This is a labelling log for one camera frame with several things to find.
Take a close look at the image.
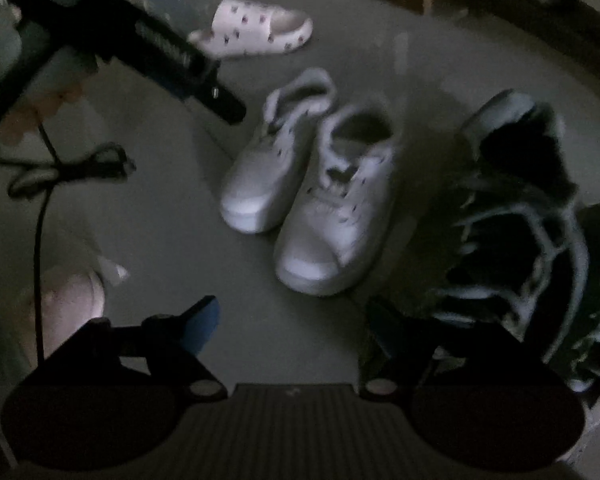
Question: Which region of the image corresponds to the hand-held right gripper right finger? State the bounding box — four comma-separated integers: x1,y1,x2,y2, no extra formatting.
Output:
359,297,546,402

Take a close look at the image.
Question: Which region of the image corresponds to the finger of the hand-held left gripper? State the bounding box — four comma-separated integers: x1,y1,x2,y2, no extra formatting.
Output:
187,77,246,125

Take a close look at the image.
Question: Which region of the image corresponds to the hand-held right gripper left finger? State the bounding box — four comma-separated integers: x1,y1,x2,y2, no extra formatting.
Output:
55,296,227,402

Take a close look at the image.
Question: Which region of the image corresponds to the white heart print slipper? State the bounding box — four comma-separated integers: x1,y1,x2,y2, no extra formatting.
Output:
187,0,314,58

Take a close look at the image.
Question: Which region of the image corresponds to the white sneaker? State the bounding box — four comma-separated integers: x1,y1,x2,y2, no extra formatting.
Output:
274,105,398,296
220,67,337,234

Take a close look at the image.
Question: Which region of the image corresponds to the person's left hand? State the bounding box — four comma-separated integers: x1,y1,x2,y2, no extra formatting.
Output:
0,85,83,146

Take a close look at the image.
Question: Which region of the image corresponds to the pale pink rounded object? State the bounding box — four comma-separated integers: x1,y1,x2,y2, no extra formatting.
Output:
17,265,131,356

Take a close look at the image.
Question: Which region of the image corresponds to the black cable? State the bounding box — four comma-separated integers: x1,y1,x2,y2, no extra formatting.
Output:
0,120,136,361

